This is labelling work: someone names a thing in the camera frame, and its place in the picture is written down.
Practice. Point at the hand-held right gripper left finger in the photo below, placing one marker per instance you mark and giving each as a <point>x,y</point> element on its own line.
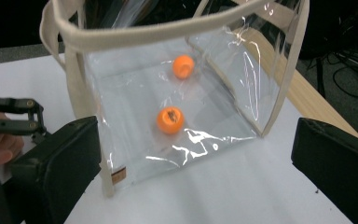
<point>59,165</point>

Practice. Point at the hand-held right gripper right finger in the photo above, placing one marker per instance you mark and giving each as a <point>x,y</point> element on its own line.
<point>338,165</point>

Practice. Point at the plain orange ball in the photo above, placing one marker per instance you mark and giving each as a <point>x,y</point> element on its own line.
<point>183,66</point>

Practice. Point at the wooden table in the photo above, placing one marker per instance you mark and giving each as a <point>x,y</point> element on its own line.
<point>310,99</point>

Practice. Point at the orange ball with dark mark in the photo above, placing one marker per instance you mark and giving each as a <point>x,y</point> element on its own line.
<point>170,120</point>

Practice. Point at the white board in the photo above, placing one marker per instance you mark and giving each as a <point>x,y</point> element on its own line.
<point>230,186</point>

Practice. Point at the transparent bag with beige trim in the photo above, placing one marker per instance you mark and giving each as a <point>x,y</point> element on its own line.
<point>136,34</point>

